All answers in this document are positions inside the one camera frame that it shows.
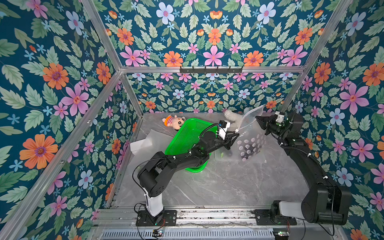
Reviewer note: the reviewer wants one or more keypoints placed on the cartoon doll head toy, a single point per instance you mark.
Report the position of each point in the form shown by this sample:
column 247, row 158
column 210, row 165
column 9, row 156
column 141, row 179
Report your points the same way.
column 174, row 122

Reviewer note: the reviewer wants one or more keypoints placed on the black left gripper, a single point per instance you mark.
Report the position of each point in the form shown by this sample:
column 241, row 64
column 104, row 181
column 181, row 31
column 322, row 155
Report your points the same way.
column 226, row 142

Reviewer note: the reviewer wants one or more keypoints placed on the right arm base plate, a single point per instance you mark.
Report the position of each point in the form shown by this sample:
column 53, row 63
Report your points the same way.
column 269, row 218

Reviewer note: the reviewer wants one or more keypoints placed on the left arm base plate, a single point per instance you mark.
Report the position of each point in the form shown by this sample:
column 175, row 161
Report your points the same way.
column 165, row 218

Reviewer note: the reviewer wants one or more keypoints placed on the green plastic basket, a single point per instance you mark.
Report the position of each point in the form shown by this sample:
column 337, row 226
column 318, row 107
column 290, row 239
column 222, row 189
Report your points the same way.
column 187, row 136

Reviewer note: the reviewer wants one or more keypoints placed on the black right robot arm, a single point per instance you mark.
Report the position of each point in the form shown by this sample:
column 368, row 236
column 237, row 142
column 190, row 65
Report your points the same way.
column 327, row 201

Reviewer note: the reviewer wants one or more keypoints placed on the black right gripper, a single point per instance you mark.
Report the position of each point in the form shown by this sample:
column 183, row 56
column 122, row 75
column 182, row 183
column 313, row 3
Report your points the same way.
column 270, row 122

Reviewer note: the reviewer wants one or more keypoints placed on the white teddy bear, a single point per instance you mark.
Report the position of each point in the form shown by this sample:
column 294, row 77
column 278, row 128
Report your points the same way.
column 234, row 118

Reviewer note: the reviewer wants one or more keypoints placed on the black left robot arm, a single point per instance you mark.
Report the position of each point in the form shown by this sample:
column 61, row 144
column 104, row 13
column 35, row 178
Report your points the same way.
column 157, row 173

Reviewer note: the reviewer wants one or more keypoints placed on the white plastic box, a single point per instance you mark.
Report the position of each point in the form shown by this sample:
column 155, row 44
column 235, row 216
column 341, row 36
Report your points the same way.
column 136, row 146

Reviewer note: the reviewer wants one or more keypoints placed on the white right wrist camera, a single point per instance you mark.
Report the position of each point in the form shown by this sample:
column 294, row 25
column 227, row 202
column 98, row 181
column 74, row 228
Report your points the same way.
column 280, row 117

